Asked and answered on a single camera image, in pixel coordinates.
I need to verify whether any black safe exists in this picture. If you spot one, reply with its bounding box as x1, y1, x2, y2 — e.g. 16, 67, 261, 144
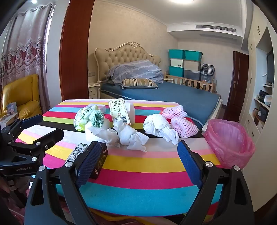
255, 107, 270, 123

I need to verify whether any pink bagged trash bin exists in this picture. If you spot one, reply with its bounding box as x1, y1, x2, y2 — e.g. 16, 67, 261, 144
203, 119, 256, 169

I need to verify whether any pink foam fruit net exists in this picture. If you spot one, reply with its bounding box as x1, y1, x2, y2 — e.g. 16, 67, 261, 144
170, 117, 199, 139
160, 105, 187, 119

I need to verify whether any beige tufted headboard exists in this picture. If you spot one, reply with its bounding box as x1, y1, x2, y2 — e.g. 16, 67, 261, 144
95, 41, 162, 84

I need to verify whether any white built-in wardrobe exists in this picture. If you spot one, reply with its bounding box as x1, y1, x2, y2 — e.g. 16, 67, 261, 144
238, 0, 277, 152

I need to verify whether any white tissue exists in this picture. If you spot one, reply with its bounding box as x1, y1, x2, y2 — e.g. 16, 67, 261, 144
88, 126, 121, 148
143, 114, 179, 145
114, 119, 149, 152

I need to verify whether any green white wrapper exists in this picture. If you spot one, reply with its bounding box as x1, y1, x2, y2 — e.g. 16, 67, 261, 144
90, 110, 106, 129

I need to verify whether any yellow leather armchair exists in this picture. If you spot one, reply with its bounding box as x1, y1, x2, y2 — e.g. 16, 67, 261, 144
0, 74, 42, 122

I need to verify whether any bed with blue mattress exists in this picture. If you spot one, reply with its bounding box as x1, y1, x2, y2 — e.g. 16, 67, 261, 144
101, 82, 222, 130

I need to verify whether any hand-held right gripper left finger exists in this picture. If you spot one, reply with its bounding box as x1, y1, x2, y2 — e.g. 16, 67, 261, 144
24, 141, 102, 225

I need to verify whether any black television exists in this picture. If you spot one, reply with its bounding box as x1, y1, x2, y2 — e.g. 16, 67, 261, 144
266, 49, 275, 84

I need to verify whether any rainbow striped tablecloth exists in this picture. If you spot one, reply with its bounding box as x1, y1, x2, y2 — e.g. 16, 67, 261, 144
14, 99, 227, 225

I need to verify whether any striped pillow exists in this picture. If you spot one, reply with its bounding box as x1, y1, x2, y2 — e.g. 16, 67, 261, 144
121, 78, 159, 89

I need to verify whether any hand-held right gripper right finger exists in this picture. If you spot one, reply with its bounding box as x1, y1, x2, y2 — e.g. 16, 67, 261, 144
177, 140, 255, 225

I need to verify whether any brown wooden panel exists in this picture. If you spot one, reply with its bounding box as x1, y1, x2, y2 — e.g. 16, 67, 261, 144
59, 0, 96, 102

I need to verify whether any dark clear storage bag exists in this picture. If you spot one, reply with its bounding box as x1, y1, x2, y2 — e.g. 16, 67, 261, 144
201, 74, 215, 84

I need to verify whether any pink lace curtain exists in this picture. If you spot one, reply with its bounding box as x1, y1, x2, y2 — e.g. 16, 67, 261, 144
0, 4, 53, 87

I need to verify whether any green plastic bag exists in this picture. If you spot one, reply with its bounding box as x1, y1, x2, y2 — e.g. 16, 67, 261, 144
74, 104, 96, 131

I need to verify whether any teal storage box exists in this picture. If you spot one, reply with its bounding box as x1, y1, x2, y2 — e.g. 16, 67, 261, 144
184, 50, 203, 61
169, 65, 184, 77
168, 49, 185, 60

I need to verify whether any beige storage box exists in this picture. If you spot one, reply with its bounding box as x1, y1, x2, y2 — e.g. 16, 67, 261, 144
184, 60, 201, 71

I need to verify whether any cream nightstand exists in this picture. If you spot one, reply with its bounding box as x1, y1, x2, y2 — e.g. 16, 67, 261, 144
88, 82, 102, 100

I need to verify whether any book on armchair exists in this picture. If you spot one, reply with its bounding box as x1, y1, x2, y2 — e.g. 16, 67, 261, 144
6, 102, 18, 114

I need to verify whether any white green printed box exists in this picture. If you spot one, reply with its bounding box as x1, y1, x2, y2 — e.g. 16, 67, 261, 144
65, 142, 90, 163

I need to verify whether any ceiling air vent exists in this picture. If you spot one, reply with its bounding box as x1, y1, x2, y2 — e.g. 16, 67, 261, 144
195, 24, 237, 33

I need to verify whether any black white checkered bag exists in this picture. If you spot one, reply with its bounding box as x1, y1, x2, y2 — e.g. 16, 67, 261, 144
200, 63, 215, 75

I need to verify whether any wooden crib rail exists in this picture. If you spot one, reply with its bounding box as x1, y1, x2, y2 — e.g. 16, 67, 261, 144
164, 72, 218, 93

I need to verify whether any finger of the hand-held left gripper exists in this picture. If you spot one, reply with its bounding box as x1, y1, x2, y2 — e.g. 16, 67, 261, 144
9, 129, 65, 164
1, 114, 44, 143

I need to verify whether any clear storage box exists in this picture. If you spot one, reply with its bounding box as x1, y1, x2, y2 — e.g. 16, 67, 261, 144
184, 70, 201, 81

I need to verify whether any black box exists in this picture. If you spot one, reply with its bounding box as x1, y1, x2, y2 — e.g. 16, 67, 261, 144
89, 142, 109, 180

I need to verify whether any brown wooden door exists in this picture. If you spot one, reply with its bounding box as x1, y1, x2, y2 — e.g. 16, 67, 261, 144
225, 51, 249, 128

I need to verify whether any black shelf device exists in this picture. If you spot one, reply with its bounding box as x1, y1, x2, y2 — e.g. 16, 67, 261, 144
258, 90, 270, 103

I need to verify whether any white storage box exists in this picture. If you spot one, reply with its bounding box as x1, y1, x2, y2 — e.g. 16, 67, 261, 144
170, 58, 184, 67

